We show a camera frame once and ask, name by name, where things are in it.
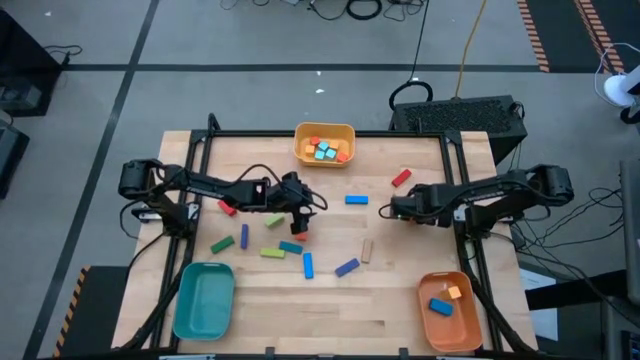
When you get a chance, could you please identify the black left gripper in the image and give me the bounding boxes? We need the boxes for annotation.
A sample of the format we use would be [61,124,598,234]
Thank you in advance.
[272,172,316,235]

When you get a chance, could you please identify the blue medium block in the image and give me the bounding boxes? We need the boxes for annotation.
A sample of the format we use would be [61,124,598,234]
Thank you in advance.
[428,297,455,318]

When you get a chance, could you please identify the black computer case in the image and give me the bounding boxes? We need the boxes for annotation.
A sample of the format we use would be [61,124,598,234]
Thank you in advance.
[389,94,529,159]

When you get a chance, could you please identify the yellow plastic bin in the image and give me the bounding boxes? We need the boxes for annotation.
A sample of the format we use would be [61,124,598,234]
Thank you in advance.
[293,121,357,169]

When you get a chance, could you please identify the teal plastic bin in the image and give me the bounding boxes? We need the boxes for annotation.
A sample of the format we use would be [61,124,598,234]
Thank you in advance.
[172,261,236,342]

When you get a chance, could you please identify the orange plastic bin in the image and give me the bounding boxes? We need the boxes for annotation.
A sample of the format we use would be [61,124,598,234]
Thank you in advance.
[417,271,484,354]

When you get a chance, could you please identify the white paper sheet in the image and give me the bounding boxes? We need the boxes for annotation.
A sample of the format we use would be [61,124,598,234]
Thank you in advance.
[519,269,559,341]

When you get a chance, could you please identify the black hazard-striped mat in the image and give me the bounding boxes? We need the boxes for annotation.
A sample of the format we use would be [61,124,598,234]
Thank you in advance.
[517,0,626,74]
[52,264,131,359]

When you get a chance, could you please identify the white round device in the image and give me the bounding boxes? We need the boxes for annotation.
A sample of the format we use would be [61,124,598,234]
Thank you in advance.
[594,42,640,124]

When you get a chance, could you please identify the grey equipment box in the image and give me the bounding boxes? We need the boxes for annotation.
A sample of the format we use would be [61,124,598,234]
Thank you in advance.
[0,117,31,199]

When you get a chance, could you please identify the black cabinet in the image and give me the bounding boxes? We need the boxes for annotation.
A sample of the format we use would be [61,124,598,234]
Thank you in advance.
[0,7,64,119]

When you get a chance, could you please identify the black table frame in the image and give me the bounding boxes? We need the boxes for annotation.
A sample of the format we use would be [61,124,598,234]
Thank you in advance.
[119,112,539,360]

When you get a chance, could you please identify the black hanging cable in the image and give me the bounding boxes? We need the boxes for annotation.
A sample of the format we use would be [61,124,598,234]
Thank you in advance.
[388,0,435,112]

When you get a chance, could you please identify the yellow hanging cable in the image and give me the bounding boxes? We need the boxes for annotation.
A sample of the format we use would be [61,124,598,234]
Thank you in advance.
[453,0,489,99]

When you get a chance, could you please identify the black cable coil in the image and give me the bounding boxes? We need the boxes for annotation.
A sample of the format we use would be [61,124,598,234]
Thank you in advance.
[346,0,384,21]

